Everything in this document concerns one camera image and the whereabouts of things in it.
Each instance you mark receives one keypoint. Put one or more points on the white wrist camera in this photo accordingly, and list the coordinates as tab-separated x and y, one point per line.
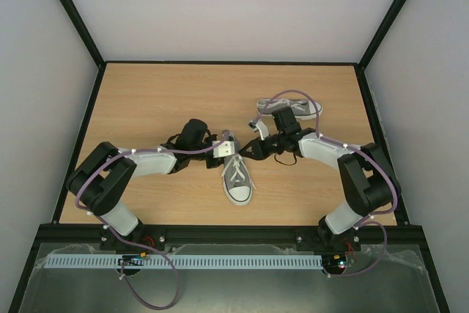
227	148
258	126

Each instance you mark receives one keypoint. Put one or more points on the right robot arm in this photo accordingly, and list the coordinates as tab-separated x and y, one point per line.
368	180

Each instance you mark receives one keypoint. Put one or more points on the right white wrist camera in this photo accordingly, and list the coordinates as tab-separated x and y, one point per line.
258	126

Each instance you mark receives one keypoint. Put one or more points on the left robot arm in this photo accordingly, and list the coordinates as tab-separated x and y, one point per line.
101	179

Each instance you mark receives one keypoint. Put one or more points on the light blue cable duct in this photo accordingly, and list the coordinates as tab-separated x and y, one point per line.
188	262

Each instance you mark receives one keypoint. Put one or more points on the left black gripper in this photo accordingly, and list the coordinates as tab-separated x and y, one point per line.
212	164

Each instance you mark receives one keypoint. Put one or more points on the grey sneaker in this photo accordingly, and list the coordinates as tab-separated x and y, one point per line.
237	182

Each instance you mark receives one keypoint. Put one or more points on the circuit board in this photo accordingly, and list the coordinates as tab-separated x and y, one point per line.
133	259
341	260

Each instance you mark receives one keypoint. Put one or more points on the left circuit board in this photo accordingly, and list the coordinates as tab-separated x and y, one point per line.
133	259

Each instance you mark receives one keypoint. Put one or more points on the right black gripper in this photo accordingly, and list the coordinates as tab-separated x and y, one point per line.
261	148

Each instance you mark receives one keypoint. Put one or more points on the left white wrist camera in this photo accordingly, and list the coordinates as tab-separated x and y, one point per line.
227	148

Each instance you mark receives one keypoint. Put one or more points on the grey sneaker lying sideways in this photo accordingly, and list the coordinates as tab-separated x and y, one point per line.
302	109

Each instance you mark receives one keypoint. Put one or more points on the right circuit board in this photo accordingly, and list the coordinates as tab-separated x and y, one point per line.
341	260

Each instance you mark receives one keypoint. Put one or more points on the black aluminium frame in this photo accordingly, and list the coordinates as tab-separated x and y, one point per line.
403	232

